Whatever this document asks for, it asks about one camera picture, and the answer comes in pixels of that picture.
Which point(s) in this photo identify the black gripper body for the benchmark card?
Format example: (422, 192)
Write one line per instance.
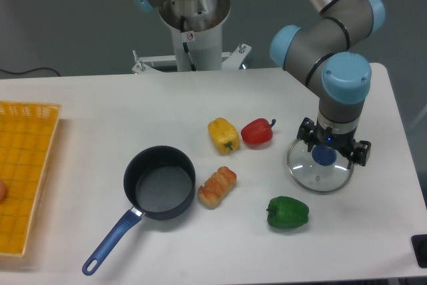
(341, 142)

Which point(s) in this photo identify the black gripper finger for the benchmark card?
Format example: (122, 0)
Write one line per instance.
(359, 152)
(307, 133)

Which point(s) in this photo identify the green bell pepper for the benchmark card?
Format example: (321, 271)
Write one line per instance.
(285, 213)

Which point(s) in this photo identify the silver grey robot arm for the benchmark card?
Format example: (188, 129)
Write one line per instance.
(318, 58)

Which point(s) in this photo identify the glass lid with blue knob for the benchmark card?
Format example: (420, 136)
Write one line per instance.
(321, 170)

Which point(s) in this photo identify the red bell pepper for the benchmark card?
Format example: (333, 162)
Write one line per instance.
(259, 131)

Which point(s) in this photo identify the yellow bell pepper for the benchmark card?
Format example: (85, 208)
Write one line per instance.
(224, 136)

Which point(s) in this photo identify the toy bread loaf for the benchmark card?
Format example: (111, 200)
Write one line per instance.
(217, 187)

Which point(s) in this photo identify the black table grommet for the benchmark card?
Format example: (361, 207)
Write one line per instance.
(419, 244)

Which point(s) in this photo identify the yellow wicker basket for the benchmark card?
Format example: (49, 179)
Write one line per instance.
(27, 134)

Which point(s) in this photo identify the dark saucepan with blue handle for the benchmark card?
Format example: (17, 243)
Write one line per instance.
(159, 182)

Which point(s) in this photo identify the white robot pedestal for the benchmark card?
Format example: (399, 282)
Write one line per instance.
(196, 34)

